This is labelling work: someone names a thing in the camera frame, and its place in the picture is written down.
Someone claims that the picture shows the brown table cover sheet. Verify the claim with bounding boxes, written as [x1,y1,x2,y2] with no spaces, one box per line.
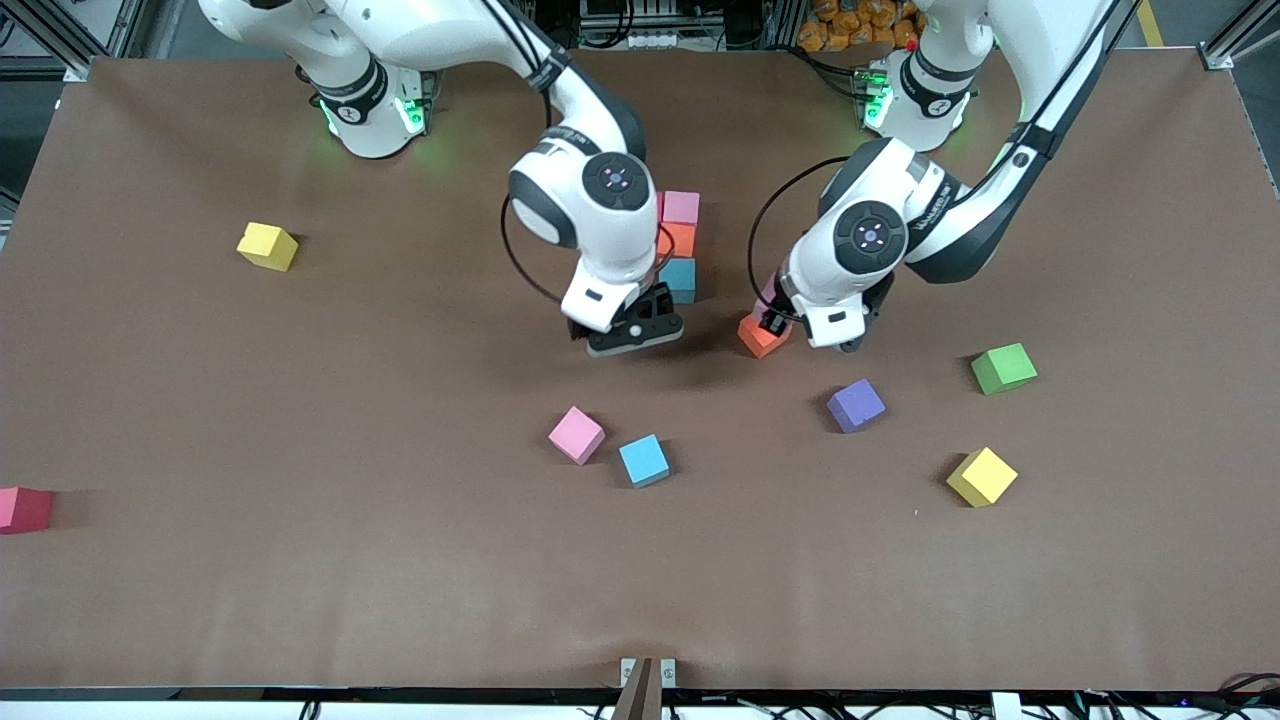
[0,48,1280,693]

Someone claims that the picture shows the light blue foam cube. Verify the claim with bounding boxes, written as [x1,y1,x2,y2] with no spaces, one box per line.
[618,433,672,489]
[659,257,699,306]

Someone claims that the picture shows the yellow foam cube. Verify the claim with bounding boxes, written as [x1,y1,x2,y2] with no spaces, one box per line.
[236,221,300,273]
[945,446,1020,509]

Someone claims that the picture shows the small metal bracket plate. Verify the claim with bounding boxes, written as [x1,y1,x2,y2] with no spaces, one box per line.
[620,657,677,691]

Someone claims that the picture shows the violet blue foam cube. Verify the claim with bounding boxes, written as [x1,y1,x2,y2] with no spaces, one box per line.
[827,378,888,435]

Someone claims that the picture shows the green foam cube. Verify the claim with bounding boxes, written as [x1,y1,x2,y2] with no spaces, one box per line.
[970,342,1039,396]

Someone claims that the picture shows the aluminium frame profile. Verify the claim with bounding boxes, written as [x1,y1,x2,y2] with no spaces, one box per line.
[1200,0,1280,73]
[0,0,151,81]

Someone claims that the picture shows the orange fruit net bag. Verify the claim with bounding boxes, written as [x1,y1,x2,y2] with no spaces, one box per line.
[797,0,916,53]

